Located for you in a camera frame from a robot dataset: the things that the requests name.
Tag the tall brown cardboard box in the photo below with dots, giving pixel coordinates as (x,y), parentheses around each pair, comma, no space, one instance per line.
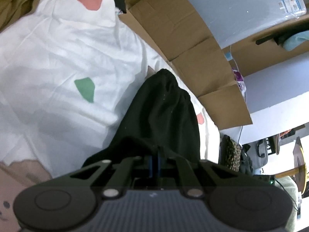
(250,57)

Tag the cream bear print quilt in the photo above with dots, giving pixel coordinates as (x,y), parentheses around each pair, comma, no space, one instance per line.
(68,74)

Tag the purple white detergent bag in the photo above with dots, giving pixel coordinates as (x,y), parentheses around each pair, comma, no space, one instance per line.
(240,80)

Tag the leopard print garment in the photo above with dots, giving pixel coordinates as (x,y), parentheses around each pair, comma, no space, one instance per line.
(230,153)

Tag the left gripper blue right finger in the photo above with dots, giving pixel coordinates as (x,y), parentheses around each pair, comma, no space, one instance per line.
(177,173)

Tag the blue cap detergent bottle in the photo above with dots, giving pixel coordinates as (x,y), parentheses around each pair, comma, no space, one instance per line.
(228,56)

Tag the grey plastic wrapped appliance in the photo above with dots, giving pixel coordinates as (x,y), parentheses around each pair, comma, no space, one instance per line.
(231,21)

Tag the brown crumpled garment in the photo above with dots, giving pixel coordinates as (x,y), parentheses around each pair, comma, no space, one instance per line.
(17,2)

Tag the black bear pattern garment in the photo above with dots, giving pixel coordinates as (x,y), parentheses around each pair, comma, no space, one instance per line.
(160,120)

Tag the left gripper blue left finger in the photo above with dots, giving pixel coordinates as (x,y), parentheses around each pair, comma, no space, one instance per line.
(134,173)

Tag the black garment pile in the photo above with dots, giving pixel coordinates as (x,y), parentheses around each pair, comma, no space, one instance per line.
(245,161)

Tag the black cloth under neck pillow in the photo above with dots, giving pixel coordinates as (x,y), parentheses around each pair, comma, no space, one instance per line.
(121,5)

